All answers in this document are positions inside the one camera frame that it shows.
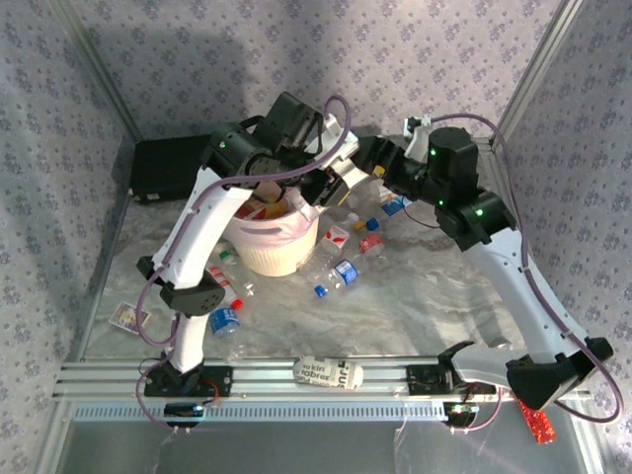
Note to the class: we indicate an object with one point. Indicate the white blue label bottle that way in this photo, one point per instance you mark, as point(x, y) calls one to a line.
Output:
point(395, 205)

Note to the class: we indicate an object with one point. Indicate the yellow bottle cap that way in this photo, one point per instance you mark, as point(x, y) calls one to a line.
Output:
point(359, 226)

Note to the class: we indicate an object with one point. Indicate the white cap red-white label bottle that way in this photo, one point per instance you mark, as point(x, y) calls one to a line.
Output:
point(337, 236)

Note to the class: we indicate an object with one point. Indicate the blue cap red label bottle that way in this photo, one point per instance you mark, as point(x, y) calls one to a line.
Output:
point(370, 243)

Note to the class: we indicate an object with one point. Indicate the orange label white cap bottle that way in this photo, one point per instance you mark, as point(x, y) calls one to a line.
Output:
point(276, 210)

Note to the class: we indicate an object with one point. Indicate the reddish brown plastic bottle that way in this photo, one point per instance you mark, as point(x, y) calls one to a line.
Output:
point(249, 213)

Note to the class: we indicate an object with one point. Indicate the blue label clear bottle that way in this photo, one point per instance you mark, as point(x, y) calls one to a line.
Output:
point(224, 321)
point(345, 271)

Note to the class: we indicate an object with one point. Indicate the cream plastic waste bin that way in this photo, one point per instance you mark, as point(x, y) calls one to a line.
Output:
point(276, 261)

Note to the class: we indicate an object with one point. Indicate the red cap red-striped label bottle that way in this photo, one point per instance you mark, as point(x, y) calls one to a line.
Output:
point(220, 279)

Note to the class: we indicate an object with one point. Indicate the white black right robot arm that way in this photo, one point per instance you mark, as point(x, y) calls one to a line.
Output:
point(513, 286)

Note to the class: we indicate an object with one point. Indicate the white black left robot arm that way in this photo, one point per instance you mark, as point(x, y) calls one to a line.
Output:
point(197, 237)

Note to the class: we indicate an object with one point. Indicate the black ribbed carrying case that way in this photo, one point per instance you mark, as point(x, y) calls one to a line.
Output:
point(163, 168)

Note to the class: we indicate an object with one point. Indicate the newsprint wrapped roll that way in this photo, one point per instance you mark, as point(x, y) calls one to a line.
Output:
point(326, 372)

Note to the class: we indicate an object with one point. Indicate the small printed card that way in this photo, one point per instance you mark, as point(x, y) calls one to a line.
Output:
point(126, 316)

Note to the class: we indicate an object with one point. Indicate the small black circuit board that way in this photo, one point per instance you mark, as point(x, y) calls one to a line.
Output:
point(461, 411)
point(183, 412)

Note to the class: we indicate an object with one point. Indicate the red glitter strip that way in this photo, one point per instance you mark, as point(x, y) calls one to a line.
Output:
point(538, 424)

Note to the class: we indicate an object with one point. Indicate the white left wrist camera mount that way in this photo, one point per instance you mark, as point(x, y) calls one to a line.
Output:
point(340, 148)

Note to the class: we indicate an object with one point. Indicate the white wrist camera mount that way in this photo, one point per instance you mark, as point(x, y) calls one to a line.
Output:
point(340, 148)
point(419, 135)

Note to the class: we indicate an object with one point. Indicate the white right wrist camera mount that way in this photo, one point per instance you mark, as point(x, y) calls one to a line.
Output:
point(419, 135)

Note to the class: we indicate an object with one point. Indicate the aluminium frame post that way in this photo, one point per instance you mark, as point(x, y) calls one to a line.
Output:
point(535, 74)
point(101, 74)

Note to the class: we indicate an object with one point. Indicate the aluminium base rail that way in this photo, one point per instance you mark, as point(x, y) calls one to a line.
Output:
point(266, 380)

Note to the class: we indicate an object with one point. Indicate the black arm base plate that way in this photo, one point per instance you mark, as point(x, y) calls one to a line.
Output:
point(217, 382)
point(424, 380)

